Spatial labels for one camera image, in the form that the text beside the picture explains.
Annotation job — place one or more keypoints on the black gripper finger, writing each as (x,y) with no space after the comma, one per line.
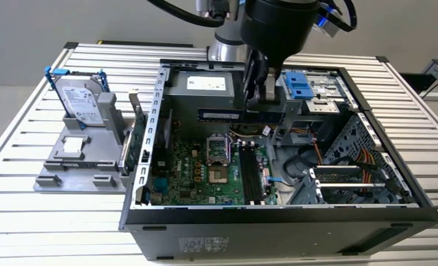
(273,88)
(253,83)

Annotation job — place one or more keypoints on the dark blue RAM stick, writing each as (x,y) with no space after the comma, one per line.
(79,165)
(218,115)

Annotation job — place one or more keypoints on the RAM slot with white clips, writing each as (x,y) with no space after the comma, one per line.
(257,173)
(246,173)

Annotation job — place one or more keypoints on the blue plastic drive latch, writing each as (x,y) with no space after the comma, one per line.
(295,83)

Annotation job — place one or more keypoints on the grey Dell power supply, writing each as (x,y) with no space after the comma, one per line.
(199,102)

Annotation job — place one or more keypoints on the black bar with yellow mark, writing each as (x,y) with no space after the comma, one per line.
(147,43)

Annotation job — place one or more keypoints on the CPU socket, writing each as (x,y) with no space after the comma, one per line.
(218,174)

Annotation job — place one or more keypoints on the green graphics card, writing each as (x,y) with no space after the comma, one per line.
(137,133)

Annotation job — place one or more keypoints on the green motherboard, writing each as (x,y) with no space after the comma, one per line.
(222,191)

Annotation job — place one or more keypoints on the metal disk bay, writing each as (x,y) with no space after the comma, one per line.
(343,185)

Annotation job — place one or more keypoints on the hard disk in blue carrier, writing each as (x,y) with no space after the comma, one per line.
(79,99)

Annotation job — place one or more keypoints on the silver CPU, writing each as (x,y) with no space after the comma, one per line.
(73,144)

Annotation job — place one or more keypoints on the black PC case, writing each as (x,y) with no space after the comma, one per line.
(277,241)

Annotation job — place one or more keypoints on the grey parts rack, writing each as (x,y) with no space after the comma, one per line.
(74,173)

